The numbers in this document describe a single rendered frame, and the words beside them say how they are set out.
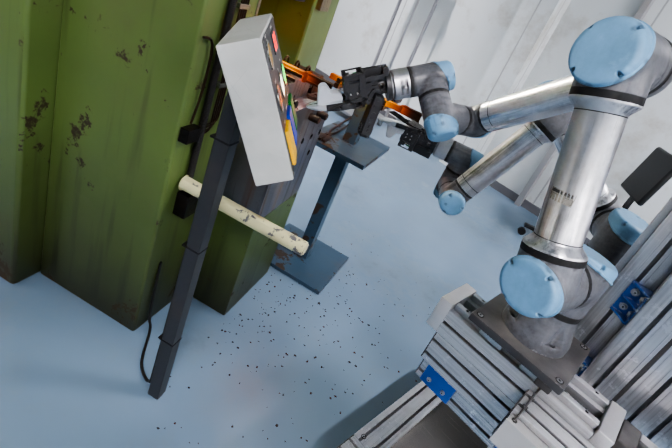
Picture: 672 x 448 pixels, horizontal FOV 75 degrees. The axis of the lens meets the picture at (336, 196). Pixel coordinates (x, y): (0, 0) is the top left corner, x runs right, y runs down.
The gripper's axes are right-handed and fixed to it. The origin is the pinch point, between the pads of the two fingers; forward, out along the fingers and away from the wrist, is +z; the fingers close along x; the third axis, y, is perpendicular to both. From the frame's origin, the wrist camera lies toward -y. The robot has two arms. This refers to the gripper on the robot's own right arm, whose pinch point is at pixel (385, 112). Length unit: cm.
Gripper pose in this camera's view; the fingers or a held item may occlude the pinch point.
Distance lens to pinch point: 150.5
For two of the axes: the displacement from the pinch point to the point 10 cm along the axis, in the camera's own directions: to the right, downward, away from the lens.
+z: -8.7, -4.6, 1.6
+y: -3.5, 8.3, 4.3
